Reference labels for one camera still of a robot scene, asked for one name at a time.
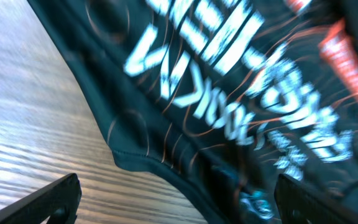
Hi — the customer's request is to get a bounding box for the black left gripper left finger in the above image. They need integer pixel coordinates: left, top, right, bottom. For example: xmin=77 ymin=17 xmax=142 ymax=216
xmin=0 ymin=173 xmax=82 ymax=224

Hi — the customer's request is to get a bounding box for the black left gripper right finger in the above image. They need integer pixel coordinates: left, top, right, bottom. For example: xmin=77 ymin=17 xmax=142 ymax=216
xmin=274 ymin=174 xmax=358 ymax=224

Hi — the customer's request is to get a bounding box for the black printed cycling jersey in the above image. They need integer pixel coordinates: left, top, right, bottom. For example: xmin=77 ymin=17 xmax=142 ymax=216
xmin=30 ymin=0 xmax=358 ymax=223

